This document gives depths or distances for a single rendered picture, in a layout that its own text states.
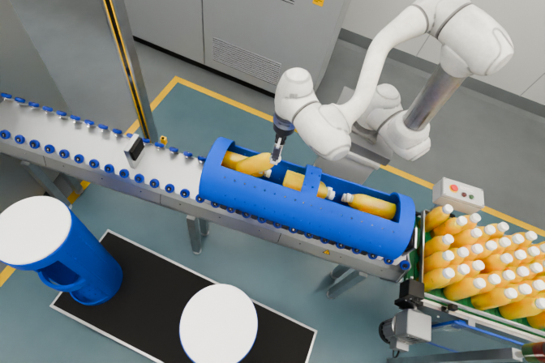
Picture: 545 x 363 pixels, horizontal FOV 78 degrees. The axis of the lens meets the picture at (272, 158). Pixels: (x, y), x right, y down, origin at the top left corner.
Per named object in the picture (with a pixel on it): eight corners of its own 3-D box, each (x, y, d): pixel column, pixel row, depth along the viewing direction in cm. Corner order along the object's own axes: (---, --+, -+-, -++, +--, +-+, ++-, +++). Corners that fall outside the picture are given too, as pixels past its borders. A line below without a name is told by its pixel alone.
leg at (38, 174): (66, 202, 243) (25, 155, 190) (74, 205, 242) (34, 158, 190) (61, 209, 239) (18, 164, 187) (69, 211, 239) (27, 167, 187)
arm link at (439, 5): (410, -7, 103) (441, 20, 98) (456, -35, 105) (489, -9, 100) (400, 23, 115) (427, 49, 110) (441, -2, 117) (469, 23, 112)
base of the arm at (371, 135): (346, 103, 184) (350, 96, 180) (383, 121, 183) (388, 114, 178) (336, 125, 174) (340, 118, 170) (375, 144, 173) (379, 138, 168)
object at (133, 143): (140, 151, 168) (134, 133, 155) (148, 154, 167) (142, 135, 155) (130, 168, 162) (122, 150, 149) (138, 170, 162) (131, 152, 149)
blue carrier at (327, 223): (220, 162, 170) (223, 123, 147) (387, 215, 166) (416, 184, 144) (198, 208, 152) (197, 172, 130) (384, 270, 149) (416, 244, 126)
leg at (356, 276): (327, 289, 235) (358, 265, 183) (335, 292, 235) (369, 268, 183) (325, 297, 232) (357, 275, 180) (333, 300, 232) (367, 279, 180)
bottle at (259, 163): (233, 163, 142) (264, 152, 129) (245, 158, 147) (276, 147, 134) (240, 178, 142) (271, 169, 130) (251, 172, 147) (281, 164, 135)
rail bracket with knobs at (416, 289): (398, 279, 154) (409, 273, 145) (414, 283, 154) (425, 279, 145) (396, 301, 148) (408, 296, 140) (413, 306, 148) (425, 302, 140)
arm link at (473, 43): (397, 121, 171) (427, 155, 163) (372, 137, 168) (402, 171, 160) (482, -9, 101) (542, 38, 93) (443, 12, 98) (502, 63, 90)
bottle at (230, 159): (217, 164, 154) (255, 177, 153) (215, 161, 147) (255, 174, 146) (222, 151, 155) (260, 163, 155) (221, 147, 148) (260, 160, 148)
